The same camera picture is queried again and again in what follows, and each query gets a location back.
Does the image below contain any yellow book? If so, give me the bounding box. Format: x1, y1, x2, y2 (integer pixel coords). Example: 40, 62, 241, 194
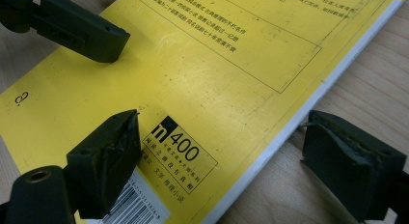
0, 0, 406, 224

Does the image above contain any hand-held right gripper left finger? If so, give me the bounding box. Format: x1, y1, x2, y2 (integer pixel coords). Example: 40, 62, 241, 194
66, 109, 143, 220

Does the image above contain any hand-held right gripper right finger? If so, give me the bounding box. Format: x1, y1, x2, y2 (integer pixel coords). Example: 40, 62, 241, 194
300, 109, 408, 223

